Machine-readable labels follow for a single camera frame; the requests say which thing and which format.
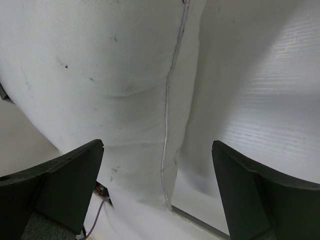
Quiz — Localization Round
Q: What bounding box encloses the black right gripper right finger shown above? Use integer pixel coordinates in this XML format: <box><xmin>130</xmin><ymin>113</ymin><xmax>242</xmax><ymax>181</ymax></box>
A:
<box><xmin>212</xmin><ymin>140</ymin><xmax>320</xmax><ymax>240</ymax></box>

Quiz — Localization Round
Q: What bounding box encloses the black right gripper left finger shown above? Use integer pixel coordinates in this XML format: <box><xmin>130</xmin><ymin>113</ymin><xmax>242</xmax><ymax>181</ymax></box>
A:
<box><xmin>0</xmin><ymin>139</ymin><xmax>104</xmax><ymax>240</ymax></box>

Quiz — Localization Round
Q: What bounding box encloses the white pillow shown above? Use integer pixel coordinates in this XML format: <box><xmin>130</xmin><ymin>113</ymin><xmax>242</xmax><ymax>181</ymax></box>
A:
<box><xmin>0</xmin><ymin>0</ymin><xmax>205</xmax><ymax>210</ymax></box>

